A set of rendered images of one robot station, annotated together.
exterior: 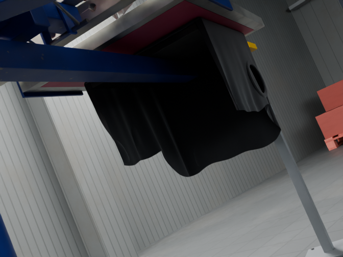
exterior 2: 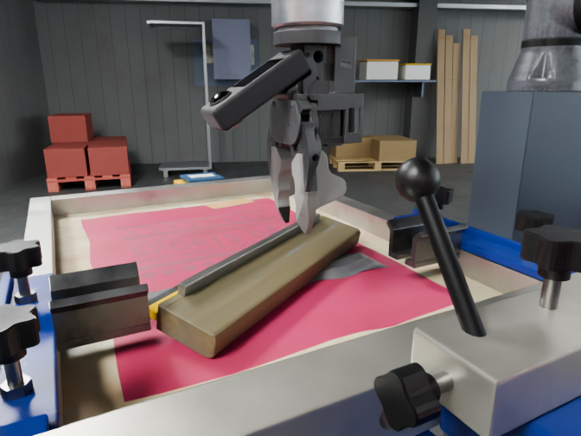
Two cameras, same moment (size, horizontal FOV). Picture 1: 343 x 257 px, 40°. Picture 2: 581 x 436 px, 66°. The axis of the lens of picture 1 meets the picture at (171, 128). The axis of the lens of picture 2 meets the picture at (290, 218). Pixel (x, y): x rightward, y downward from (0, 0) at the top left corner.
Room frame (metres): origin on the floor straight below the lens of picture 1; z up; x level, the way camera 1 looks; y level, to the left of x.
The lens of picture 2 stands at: (1.08, 0.41, 1.21)
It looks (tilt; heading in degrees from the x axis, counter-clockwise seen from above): 16 degrees down; 309
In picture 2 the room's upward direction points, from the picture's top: straight up
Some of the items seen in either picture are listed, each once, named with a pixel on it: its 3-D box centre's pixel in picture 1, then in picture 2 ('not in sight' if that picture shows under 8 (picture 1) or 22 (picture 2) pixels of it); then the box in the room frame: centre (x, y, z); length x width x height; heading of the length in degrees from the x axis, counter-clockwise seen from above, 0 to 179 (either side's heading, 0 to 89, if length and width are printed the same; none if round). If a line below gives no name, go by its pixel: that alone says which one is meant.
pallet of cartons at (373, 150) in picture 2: not in sight; (371, 152); (4.50, -5.90, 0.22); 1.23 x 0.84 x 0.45; 46
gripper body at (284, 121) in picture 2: not in sight; (312, 92); (1.38, -0.01, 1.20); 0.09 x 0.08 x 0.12; 66
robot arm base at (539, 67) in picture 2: not in sight; (549, 66); (1.27, -0.68, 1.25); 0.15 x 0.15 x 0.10
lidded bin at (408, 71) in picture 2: not in sight; (413, 72); (4.19, -6.57, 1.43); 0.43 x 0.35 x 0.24; 46
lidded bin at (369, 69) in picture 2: not in sight; (378, 70); (4.59, -6.16, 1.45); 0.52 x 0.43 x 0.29; 46
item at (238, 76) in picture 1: (235, 79); not in sight; (1.56, -0.26, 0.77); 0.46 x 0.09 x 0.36; 156
